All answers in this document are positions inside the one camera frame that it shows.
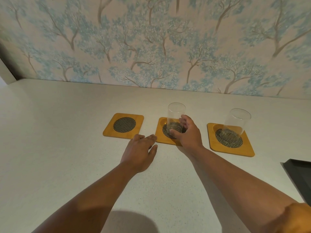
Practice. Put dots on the square wooden coaster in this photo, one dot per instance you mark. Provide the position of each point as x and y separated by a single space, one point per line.
122 133
161 137
245 149

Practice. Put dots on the orange shirt sleeve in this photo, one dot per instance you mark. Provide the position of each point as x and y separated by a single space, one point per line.
297 219

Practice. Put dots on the black tray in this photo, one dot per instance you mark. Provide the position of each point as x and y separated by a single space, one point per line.
300 174

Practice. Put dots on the person's left forearm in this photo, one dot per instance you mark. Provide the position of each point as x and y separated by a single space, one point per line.
92 201

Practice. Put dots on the clear drinking glass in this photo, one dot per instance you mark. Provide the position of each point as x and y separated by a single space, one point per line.
175 112
237 123

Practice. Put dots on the person's left hand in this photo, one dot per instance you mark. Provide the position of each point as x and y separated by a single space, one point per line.
137 155

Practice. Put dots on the person's right hand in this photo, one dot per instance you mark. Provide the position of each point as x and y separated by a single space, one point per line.
190 137

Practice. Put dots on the person's right thumb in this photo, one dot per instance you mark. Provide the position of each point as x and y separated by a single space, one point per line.
175 133

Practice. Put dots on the person's left thumb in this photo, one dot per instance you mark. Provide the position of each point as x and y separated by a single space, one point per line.
153 152

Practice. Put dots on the person's right forearm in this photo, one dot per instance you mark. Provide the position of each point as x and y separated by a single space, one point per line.
238 189

